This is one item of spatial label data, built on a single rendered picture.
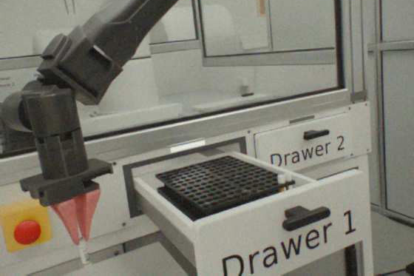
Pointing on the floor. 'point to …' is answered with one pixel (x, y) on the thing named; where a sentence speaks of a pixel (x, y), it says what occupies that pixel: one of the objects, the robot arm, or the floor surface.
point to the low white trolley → (136, 264)
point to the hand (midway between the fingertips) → (80, 236)
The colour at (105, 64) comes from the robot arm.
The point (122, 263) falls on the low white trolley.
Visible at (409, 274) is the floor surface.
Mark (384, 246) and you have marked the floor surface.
